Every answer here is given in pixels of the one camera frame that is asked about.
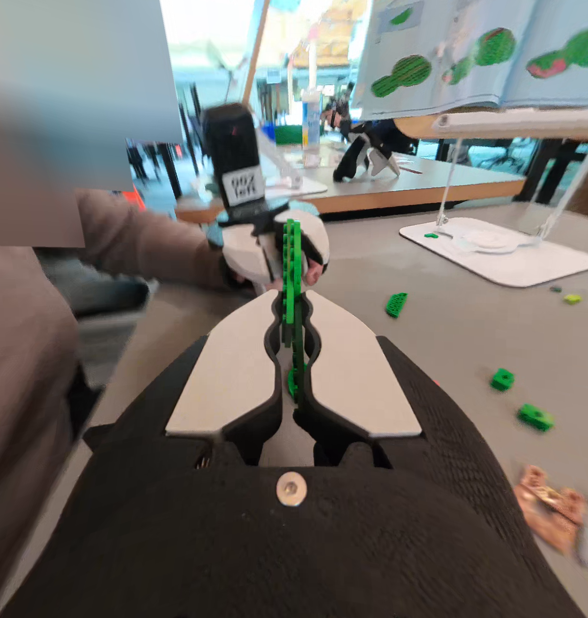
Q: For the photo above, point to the green lego brick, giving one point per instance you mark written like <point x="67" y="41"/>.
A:
<point x="535" y="417"/>
<point x="502" y="379"/>

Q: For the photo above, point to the blue yellow carton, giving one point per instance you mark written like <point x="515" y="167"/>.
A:
<point x="311" y="120"/>

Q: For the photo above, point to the lego instruction booklet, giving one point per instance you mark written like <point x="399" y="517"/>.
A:
<point x="467" y="58"/>

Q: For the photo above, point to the crumpled plastic bag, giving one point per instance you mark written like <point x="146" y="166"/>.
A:
<point x="549" y="507"/>

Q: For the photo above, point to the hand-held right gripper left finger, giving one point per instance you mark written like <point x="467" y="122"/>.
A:
<point x="226" y="381"/>

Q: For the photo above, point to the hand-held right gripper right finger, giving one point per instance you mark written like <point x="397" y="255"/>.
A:
<point x="361" y="381"/>

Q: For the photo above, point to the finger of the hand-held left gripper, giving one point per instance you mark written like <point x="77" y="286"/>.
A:
<point x="313" y="231"/>
<point x="243" y="251"/>

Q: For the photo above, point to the green curved lego piece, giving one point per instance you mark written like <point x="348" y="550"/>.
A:
<point x="396" y="304"/>

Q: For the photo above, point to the person's torso in pink sweater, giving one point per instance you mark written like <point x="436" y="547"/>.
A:
<point x="23" y="386"/>

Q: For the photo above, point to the wooden-edged grey table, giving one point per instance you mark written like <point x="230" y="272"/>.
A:
<point x="419" y="186"/>

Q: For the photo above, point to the green lego plate assembly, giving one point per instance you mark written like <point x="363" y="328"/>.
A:
<point x="291" y="270"/>

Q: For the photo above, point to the small lime lego piece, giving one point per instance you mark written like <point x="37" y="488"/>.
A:
<point x="572" y="299"/>

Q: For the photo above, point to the person's left hand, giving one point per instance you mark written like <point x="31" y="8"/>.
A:
<point x="314" y="274"/>

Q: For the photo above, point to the dark chair armrest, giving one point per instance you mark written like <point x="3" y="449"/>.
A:
<point x="105" y="289"/>

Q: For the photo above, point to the white acrylic book stand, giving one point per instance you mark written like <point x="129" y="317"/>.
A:
<point x="516" y="260"/>
<point x="303" y="184"/>

